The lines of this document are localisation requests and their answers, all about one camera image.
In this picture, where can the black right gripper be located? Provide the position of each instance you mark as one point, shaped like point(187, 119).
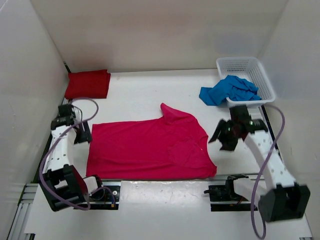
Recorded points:
point(229, 145)

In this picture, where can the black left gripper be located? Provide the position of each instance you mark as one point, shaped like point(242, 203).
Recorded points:
point(86, 136)

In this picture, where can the red t-shirt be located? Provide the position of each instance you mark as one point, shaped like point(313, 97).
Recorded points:
point(88, 84)

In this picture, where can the pink t-shirt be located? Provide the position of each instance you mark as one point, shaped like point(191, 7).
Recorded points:
point(172, 147)

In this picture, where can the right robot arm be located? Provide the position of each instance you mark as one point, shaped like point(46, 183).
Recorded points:
point(282, 198)

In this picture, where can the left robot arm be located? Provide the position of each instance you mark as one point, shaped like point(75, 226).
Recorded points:
point(61, 183)

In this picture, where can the blue t-shirt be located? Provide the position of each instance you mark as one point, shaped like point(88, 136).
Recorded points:
point(232, 87)

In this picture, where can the white plastic laundry basket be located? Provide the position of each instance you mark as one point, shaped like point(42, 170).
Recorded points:
point(250, 69)

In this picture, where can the white front cover board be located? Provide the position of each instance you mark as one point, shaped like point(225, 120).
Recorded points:
point(177, 210)

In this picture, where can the aluminium front rail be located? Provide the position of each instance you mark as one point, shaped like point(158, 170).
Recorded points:
point(219, 177)

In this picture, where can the aluminium rail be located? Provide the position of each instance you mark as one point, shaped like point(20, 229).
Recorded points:
point(23, 210)
point(219, 177)

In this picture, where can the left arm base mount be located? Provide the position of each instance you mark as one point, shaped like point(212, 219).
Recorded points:
point(107, 199)

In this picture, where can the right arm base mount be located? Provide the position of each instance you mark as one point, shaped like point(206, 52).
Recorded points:
point(223, 201)

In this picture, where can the aluminium left side rail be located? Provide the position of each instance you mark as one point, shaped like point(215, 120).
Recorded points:
point(23, 210)

